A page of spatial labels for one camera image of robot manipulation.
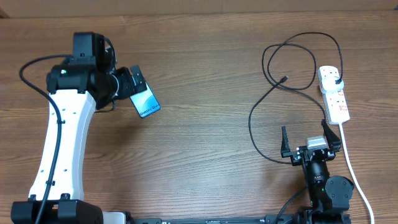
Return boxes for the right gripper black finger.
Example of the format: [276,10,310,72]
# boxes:
[321,119,341,149]
[280,126,290,154]

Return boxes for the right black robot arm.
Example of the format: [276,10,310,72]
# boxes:
[280,119,354,224]

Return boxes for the white power strip cord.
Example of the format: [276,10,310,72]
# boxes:
[338,123,376,224]

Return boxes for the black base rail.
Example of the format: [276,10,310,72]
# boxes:
[102,211,352,224]

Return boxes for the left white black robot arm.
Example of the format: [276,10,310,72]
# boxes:
[11,32,155,223]

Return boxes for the blue Samsung Galaxy smartphone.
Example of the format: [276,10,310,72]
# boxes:
[130,84,161,118]

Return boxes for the white power strip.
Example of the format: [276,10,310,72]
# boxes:
[317,65,350,125]

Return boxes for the white charger plug adapter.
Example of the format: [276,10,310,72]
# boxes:
[320,77,345,94]

